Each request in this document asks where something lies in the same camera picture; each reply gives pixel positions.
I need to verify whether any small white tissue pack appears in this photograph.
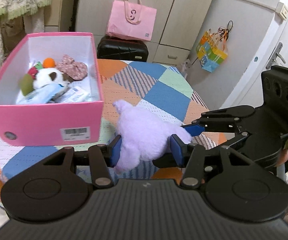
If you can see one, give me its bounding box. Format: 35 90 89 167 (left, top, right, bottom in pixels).
55 86 89 103

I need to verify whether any colourful hanging gift bag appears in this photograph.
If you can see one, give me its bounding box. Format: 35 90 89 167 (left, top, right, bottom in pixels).
196 20 233 73

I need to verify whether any beige wardrobe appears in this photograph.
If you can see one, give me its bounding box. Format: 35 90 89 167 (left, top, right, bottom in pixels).
44 0 212 65

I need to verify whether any red strawberry plush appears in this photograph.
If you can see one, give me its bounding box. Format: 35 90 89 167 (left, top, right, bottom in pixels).
28 62 43 79

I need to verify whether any orange soft ball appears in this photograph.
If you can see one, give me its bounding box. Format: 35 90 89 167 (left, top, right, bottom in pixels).
42 57 56 68

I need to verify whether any white panda plush toy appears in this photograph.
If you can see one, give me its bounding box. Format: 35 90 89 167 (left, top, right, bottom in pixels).
33 68 65 89

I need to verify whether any pink storage box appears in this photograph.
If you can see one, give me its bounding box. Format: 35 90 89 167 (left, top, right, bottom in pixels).
0 32 104 146

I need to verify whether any pink tote bag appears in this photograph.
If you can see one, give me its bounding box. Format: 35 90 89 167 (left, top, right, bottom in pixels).
105 0 157 41

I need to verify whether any black suitcase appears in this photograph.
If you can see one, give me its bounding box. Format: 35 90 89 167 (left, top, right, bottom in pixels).
97 36 149 62

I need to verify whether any silver door handle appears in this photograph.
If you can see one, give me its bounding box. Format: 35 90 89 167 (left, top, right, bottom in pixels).
265 42 286 70

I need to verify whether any purple plush toy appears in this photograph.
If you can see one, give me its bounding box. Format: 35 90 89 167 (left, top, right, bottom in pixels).
113 100 192 173

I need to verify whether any green round soft ball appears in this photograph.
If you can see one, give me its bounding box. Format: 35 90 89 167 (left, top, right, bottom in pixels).
20 74 35 96

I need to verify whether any pink floral cloth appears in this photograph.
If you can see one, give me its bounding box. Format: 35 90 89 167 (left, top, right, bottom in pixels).
56 55 88 81

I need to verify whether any large blue wet wipes pack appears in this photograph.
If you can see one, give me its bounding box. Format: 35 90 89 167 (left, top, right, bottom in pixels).
17 83 64 105

